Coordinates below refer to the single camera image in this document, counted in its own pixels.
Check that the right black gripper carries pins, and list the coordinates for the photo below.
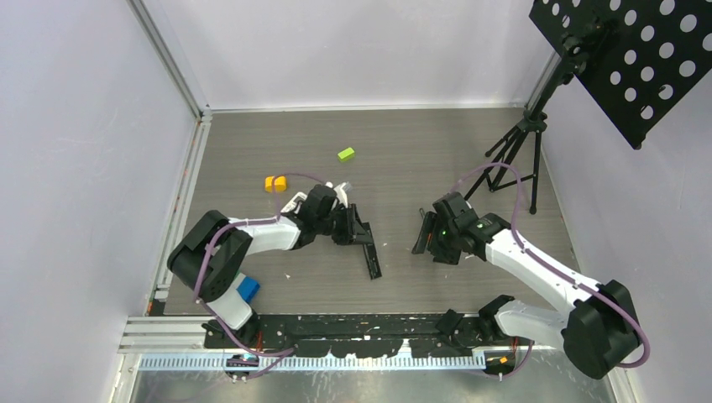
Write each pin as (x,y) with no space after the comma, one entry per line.
(432,222)

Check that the blue green toy brick stack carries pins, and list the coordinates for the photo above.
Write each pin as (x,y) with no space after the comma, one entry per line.
(246,287)

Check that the orange yellow block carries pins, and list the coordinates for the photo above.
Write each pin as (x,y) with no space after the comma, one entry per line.
(275,184)

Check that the green block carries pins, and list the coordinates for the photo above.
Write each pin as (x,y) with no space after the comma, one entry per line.
(346,154)

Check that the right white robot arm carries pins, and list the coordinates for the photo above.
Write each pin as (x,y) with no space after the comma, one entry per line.
(594,324)

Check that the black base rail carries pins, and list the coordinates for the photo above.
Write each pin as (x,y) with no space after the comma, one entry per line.
(363,336)

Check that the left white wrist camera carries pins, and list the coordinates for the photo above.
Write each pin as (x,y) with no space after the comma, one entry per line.
(342,190)

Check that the white remote control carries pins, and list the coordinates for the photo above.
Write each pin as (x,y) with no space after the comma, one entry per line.
(294,203)

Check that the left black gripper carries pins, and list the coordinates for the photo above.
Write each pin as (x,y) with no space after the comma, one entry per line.
(354,232)

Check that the black perforated panel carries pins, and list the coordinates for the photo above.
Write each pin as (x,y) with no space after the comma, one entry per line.
(639,58)

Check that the aluminium frame post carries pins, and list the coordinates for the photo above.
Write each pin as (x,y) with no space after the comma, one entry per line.
(161,36)

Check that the black remote control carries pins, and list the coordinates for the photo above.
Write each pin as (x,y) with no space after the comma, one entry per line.
(372,261)

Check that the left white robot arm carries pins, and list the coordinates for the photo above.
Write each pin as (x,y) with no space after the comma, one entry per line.
(209,257)

